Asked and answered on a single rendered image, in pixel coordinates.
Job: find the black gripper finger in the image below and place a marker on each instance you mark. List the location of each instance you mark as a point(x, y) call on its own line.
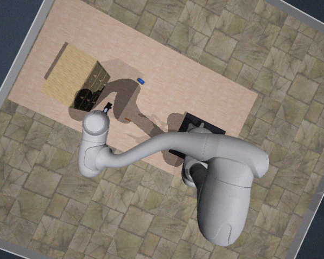
point(107, 107)

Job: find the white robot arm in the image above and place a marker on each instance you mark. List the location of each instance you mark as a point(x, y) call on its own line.
point(225, 164)

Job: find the dark brown wooden chest of drawers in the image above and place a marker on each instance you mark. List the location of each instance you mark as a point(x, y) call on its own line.
point(69, 75)

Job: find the tan wooden drawer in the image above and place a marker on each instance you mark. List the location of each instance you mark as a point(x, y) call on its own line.
point(103, 84)
point(80, 96)
point(91, 78)
point(87, 99)
point(92, 102)
point(98, 80)

